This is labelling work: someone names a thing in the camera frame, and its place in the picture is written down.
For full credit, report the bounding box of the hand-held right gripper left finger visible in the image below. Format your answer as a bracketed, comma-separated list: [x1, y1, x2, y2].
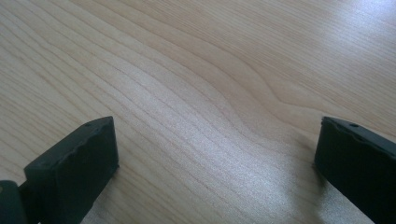
[18, 116, 120, 224]

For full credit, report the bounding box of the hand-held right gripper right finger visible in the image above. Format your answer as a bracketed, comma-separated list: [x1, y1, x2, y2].
[313, 116, 396, 224]

